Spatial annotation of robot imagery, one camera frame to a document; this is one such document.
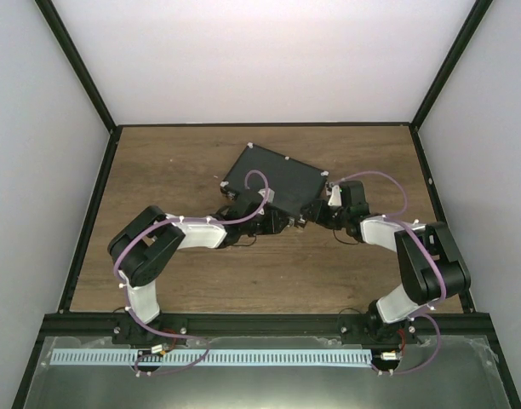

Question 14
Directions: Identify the light blue slotted cable duct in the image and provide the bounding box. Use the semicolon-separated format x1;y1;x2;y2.
49;349;372;367

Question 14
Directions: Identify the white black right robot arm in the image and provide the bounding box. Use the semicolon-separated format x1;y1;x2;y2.
303;181;471;343

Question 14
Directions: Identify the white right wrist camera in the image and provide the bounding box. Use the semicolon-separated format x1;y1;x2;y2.
327;184;342;208

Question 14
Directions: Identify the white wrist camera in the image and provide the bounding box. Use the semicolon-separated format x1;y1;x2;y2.
258;188;275;215
327;184;342;208

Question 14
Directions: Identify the black front mounting rail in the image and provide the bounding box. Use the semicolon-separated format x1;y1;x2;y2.
38;313;494;346

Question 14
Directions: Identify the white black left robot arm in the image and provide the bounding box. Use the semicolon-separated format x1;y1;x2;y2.
107;189;296;344

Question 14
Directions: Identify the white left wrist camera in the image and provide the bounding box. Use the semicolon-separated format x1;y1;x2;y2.
258;188;275;215

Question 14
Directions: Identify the black poker chip case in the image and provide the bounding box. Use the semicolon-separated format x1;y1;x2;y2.
220;142;329;227

